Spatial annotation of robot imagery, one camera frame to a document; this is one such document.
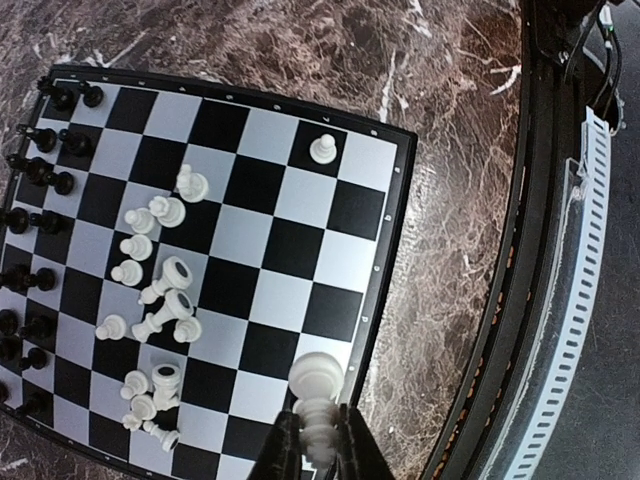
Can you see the white slotted cable duct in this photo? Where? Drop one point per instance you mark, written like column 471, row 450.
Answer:
column 567, row 308

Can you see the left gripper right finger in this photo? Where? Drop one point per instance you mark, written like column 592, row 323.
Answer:
column 358, row 455

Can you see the black front rail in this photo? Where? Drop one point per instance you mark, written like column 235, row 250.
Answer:
column 551, row 110

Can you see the black grey chess board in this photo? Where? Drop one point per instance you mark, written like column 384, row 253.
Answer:
column 288, row 257

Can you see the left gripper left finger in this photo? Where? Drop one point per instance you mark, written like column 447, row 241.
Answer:
column 280, row 457

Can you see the white pawn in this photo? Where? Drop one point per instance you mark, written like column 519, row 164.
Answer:
column 323, row 150

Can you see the white chess piece cluster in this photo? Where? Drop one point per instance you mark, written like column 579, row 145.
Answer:
column 150, row 394

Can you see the black chess pieces row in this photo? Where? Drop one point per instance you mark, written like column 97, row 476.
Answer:
column 39, row 172

